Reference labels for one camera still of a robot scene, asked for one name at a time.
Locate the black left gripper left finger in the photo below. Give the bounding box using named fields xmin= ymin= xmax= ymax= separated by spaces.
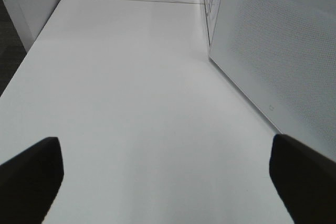
xmin=1 ymin=137 xmax=64 ymax=223

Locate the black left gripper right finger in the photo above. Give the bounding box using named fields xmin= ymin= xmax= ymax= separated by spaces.
xmin=269 ymin=134 xmax=335 ymax=223

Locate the white microwave door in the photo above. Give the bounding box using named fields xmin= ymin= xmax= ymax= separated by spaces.
xmin=210 ymin=0 xmax=335 ymax=160

